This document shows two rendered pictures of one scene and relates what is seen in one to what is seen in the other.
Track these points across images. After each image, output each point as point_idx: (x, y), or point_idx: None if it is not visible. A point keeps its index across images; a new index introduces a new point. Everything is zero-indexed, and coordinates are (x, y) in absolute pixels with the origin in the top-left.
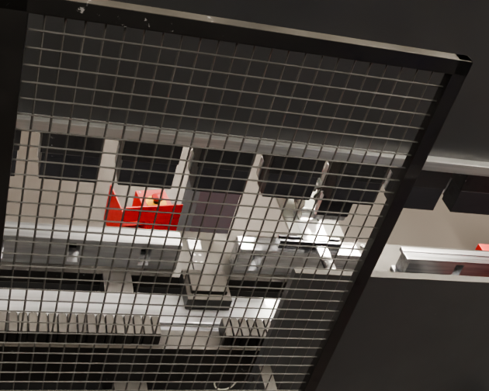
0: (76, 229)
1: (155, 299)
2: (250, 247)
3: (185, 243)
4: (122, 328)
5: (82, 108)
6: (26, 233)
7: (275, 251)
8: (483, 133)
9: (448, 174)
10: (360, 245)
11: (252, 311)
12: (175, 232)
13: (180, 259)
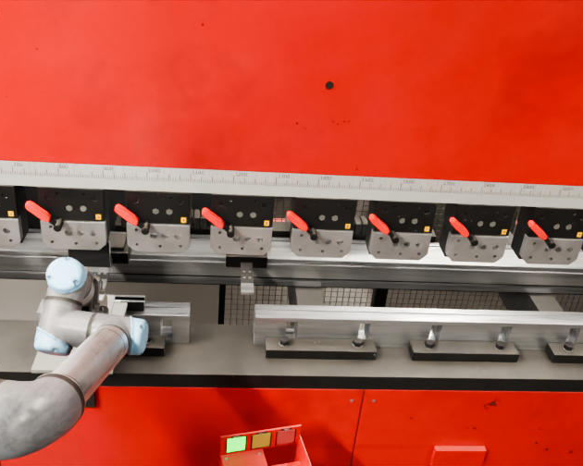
0: (364, 315)
1: (289, 254)
2: (179, 303)
3: (235, 359)
4: None
5: None
6: (409, 310)
7: (150, 301)
8: None
9: None
10: None
11: (204, 246)
12: (259, 316)
13: (245, 341)
